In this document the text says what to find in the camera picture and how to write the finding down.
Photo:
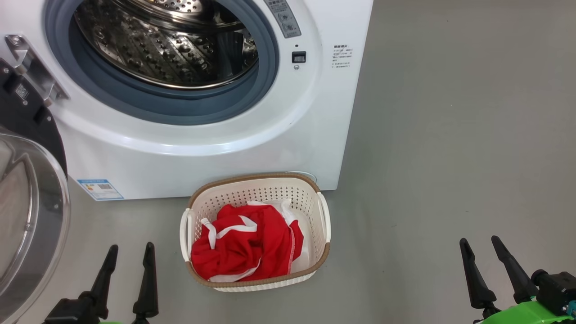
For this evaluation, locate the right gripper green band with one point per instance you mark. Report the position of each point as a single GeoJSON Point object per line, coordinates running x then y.
{"type": "Point", "coordinates": [522, 316]}

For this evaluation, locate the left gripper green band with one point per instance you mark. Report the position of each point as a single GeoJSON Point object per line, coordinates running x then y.
{"type": "Point", "coordinates": [141, 321]}

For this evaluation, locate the black-rimmed glass washer door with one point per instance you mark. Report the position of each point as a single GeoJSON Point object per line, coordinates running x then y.
{"type": "Point", "coordinates": [36, 202]}

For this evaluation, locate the red and white garment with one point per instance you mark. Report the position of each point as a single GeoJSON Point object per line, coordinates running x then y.
{"type": "Point", "coordinates": [261, 247]}

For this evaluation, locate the grey rubber door gasket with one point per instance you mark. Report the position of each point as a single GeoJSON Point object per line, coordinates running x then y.
{"type": "Point", "coordinates": [180, 105]}

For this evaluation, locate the cream perforated laundry basket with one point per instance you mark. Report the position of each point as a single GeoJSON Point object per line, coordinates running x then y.
{"type": "Point", "coordinates": [315, 225]}

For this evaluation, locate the white front-load washing machine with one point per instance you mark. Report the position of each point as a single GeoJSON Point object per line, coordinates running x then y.
{"type": "Point", "coordinates": [315, 126]}

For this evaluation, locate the metal door hinge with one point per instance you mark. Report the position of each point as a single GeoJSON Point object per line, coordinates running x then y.
{"type": "Point", "coordinates": [31, 67]}

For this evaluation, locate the black door latch socket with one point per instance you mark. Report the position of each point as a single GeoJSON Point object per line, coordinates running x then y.
{"type": "Point", "coordinates": [299, 57]}

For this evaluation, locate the right wrist teal connector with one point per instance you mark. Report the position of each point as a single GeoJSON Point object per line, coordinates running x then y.
{"type": "Point", "coordinates": [572, 308]}

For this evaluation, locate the blue energy label sticker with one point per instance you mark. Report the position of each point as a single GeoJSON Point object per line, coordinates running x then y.
{"type": "Point", "coordinates": [100, 189]}

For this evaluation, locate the round drain filter cover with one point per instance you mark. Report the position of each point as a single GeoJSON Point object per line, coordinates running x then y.
{"type": "Point", "coordinates": [306, 175]}

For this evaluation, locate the grey instruction label strip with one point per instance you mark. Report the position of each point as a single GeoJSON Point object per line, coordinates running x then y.
{"type": "Point", "coordinates": [284, 18]}

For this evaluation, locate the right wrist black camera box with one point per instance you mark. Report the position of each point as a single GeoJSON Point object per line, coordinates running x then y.
{"type": "Point", "coordinates": [558, 290]}

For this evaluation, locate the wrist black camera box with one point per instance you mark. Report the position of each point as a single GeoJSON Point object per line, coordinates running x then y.
{"type": "Point", "coordinates": [558, 290]}
{"type": "Point", "coordinates": [67, 312]}

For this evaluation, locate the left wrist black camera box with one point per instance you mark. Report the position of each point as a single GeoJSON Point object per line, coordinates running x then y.
{"type": "Point", "coordinates": [67, 312]}

